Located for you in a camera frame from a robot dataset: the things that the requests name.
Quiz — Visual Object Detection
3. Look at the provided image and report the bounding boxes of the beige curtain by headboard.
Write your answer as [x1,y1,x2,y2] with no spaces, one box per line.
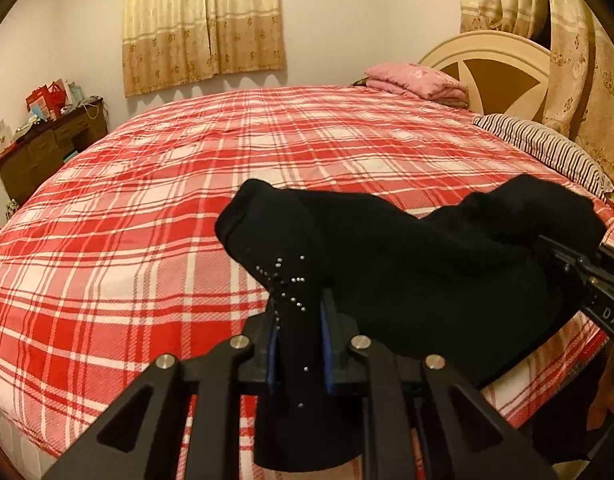
[461,0,614,185]

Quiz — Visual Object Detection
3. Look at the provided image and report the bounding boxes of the cream wooden headboard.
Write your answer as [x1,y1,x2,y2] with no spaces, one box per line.
[420,30,551,122]

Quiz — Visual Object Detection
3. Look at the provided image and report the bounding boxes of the patterned mattress base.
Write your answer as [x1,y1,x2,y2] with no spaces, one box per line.
[0,410,57,480]

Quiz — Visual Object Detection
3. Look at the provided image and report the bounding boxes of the black pants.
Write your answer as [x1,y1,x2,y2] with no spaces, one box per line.
[215,174,606,472]

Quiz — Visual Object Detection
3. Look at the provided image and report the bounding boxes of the brown wooden dresser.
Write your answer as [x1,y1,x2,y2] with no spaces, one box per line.
[0,98,109,205]

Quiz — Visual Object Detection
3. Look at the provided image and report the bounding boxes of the white greeting card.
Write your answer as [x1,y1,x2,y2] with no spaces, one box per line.
[0,119,13,153]

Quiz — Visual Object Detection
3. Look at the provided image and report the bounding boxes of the red plaid bed cover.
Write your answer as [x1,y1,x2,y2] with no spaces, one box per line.
[0,84,614,480]

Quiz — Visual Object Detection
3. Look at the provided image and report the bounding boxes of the striped pillow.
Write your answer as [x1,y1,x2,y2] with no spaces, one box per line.
[473,114,614,200]

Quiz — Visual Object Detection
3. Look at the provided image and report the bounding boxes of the red gift bag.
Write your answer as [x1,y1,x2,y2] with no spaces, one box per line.
[25,81,66,120]

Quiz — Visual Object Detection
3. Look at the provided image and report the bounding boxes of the pink folded blanket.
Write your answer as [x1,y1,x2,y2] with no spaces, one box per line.
[365,62,470,108]

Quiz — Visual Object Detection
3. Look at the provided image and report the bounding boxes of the beige patterned window curtain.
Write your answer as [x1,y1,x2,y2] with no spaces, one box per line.
[122,0,286,98]

